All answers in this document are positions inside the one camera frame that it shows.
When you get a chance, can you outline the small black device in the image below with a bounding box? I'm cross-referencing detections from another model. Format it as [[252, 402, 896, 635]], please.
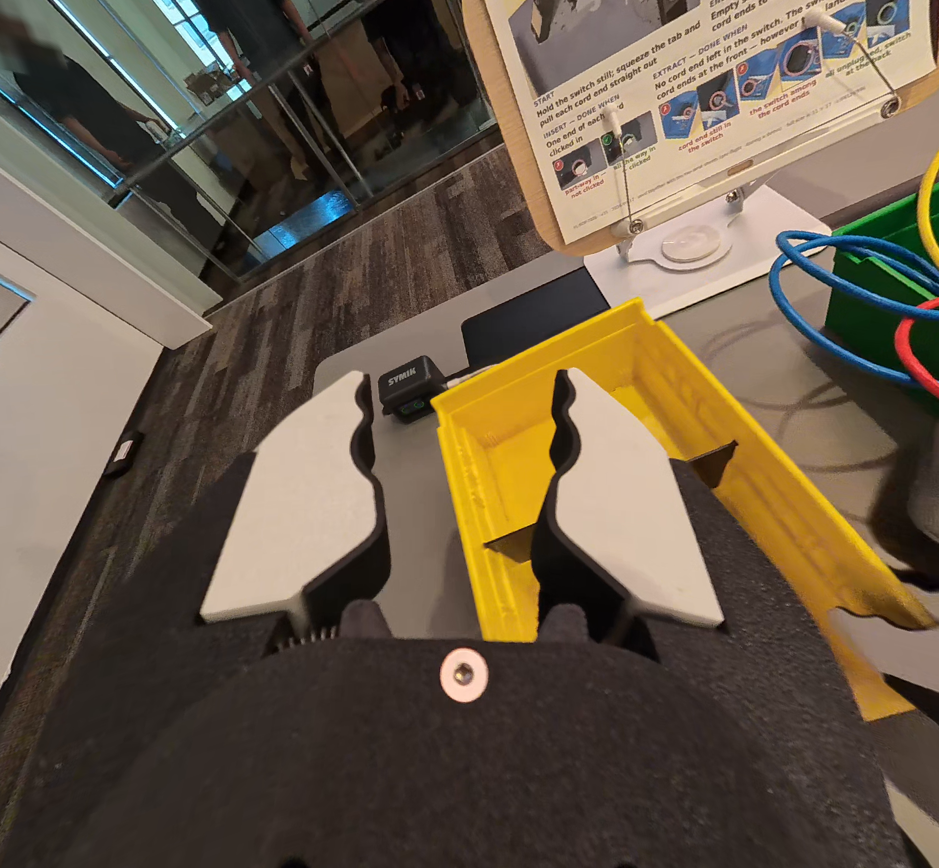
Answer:
[[378, 356, 450, 426]]

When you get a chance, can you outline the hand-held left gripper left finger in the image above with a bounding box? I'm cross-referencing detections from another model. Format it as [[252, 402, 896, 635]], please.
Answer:
[[200, 371, 390, 623]]

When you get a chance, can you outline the blue ethernet cable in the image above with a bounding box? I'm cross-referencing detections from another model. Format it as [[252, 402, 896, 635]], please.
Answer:
[[769, 230, 939, 390]]

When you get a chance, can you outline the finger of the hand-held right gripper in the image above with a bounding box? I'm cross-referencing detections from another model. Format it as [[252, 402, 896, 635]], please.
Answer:
[[827, 604, 939, 694], [869, 443, 939, 586]]

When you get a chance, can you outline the red ethernet cable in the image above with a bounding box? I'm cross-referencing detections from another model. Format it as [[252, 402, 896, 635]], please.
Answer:
[[895, 298, 939, 400]]

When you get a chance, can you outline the yellow ethernet cable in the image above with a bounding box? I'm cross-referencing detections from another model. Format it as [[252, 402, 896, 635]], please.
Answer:
[[917, 153, 939, 269]]

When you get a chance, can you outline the yellow plastic bin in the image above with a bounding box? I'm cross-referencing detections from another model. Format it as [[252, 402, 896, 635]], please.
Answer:
[[429, 298, 936, 724]]

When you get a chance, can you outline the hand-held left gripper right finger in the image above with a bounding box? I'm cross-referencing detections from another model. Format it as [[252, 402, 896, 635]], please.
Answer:
[[532, 368, 726, 627]]

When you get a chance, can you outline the white stand base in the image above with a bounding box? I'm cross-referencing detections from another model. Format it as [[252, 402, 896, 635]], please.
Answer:
[[583, 182, 833, 320]]

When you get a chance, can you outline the green plastic bin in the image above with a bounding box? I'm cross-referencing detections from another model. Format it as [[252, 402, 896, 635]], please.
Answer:
[[823, 197, 939, 364]]

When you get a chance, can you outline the small black floor box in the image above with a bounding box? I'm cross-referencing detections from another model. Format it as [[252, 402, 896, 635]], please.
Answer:
[[103, 431, 145, 478]]

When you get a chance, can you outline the dark flat mat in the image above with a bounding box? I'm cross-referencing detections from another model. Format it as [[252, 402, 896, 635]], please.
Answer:
[[461, 268, 611, 372]]

